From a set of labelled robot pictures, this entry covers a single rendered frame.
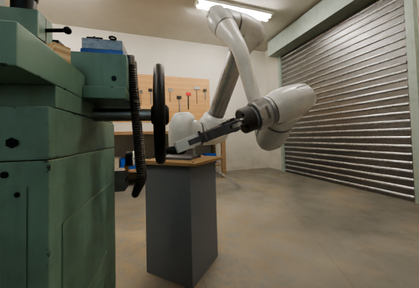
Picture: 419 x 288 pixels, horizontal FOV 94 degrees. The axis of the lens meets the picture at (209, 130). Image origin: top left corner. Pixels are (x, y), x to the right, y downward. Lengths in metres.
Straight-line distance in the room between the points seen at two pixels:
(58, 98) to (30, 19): 0.30
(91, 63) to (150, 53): 3.63
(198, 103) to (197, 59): 0.93
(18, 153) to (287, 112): 0.58
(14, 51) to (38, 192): 0.21
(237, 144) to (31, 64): 4.10
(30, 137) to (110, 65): 0.25
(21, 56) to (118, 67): 0.24
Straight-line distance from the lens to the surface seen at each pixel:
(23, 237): 0.46
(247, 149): 4.45
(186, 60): 4.26
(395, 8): 3.29
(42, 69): 0.42
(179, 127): 1.11
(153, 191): 1.16
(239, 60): 0.82
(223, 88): 1.11
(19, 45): 0.38
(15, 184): 0.44
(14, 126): 0.44
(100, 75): 0.57
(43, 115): 0.42
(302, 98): 0.62
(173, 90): 4.00
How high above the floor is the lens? 0.74
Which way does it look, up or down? 2 degrees up
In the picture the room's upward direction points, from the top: 1 degrees counter-clockwise
